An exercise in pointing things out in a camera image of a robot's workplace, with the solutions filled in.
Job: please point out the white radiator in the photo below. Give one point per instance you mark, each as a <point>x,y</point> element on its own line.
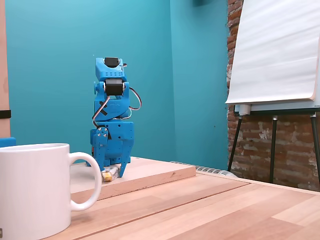
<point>225,173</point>

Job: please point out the light wooden board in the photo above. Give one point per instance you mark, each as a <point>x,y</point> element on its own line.
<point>150,172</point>

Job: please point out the white ceramic mug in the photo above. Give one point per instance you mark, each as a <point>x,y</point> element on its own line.
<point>32,187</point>

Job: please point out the white yellow sweet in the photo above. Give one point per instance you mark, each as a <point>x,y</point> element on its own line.
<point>111,175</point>

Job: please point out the white flipchart on easel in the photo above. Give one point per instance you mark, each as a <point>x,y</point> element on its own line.
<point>272,50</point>

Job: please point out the wooden post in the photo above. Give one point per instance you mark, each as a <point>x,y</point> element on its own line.
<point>3,62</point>

